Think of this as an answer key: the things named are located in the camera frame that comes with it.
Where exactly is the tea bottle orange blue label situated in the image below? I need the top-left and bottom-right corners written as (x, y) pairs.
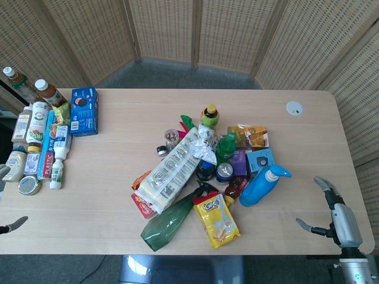
top-left (34, 79), bottom-right (68, 108)

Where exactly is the small white green bottle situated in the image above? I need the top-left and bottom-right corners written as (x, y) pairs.
top-left (49, 158), bottom-right (65, 191)

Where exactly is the purple box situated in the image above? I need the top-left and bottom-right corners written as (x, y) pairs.
top-left (231, 150), bottom-right (251, 177)

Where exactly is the purple label jar yellow lid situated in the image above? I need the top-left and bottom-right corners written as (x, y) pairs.
top-left (23, 144), bottom-right (42, 176)

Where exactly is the orange snack pack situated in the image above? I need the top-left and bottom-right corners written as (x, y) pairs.
top-left (131, 170), bottom-right (155, 191)

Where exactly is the long white wrapped package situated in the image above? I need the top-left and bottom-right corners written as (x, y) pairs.
top-left (134, 126), bottom-right (205, 215)

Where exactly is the orange snack packet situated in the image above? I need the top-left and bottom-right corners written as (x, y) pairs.
top-left (227, 125), bottom-right (271, 149)

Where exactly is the blue drink can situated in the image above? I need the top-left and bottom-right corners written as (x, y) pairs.
top-left (215, 162), bottom-right (236, 183)

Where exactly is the light blue box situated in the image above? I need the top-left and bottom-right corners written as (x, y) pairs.
top-left (246, 148), bottom-right (277, 176)

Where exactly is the yellow snack bag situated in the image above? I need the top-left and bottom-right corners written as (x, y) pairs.
top-left (192, 191), bottom-right (242, 249)

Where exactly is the green and pink packet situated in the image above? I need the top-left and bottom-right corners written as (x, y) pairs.
top-left (178, 114), bottom-right (197, 137)

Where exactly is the green glass spray bottle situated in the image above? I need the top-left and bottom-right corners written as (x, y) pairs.
top-left (140, 181), bottom-right (220, 253)

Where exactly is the white bottle blue label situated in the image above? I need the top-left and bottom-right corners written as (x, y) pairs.
top-left (54, 124), bottom-right (72, 160)

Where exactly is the red drink bottle yellow cap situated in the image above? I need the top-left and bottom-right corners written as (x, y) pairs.
top-left (223, 175), bottom-right (250, 206)

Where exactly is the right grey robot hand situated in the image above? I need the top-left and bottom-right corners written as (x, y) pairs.
top-left (296, 176), bottom-right (364, 249)

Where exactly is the dark cola bottle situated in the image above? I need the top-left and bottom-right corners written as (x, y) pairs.
top-left (196, 159), bottom-right (219, 182)

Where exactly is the cream mayonnaise jar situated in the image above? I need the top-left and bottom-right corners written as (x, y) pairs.
top-left (2, 150), bottom-right (27, 183)

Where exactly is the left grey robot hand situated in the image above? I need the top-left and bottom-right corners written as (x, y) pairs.
top-left (0, 164), bottom-right (29, 235)

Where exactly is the blue cookie box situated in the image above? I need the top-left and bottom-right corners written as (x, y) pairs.
top-left (70, 86), bottom-right (99, 138)

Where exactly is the green chip bag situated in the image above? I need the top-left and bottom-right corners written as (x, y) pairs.
top-left (52, 101), bottom-right (72, 127)

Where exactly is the plastic wrap box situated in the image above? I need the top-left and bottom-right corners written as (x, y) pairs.
top-left (37, 110), bottom-right (60, 180)

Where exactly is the black object beside table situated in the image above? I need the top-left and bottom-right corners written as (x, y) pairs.
top-left (0, 77), bottom-right (19, 166)

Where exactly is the green soda bottle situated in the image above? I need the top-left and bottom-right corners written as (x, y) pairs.
top-left (215, 132), bottom-right (238, 165)

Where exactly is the blue pump detergent bottle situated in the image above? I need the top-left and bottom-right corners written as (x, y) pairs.
top-left (239, 164), bottom-right (293, 208)

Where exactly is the white bottle red green label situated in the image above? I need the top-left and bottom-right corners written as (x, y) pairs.
top-left (25, 101), bottom-right (51, 146)

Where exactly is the red snack pack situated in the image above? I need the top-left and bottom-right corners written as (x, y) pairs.
top-left (130, 191), bottom-right (158, 220)

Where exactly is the white desk cable grommet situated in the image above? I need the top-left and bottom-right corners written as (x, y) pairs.
top-left (285, 101), bottom-right (305, 117)

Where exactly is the yellow cap green label bottle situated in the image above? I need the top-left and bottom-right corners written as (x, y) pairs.
top-left (200, 104), bottom-right (221, 130)

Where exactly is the clear candy jar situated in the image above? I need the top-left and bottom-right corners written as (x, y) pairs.
top-left (164, 128), bottom-right (181, 152)

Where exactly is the round tin can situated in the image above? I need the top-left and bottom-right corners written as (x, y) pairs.
top-left (17, 175), bottom-right (42, 196)

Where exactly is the tea bottle green label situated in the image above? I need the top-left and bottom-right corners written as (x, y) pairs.
top-left (2, 66), bottom-right (38, 105)

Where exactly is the beige milk tea bottle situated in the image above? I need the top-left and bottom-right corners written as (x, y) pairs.
top-left (11, 105), bottom-right (34, 144)

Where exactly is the silver crinkled snack bag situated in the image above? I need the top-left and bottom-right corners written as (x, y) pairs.
top-left (189, 124), bottom-right (222, 166)

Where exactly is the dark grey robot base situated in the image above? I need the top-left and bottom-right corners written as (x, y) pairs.
top-left (118, 254), bottom-right (247, 284)

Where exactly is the black floor cable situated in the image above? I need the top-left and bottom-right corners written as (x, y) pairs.
top-left (85, 254), bottom-right (108, 276)

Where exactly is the bamboo folding screen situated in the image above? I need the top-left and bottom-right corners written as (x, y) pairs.
top-left (0, 0), bottom-right (379, 246)

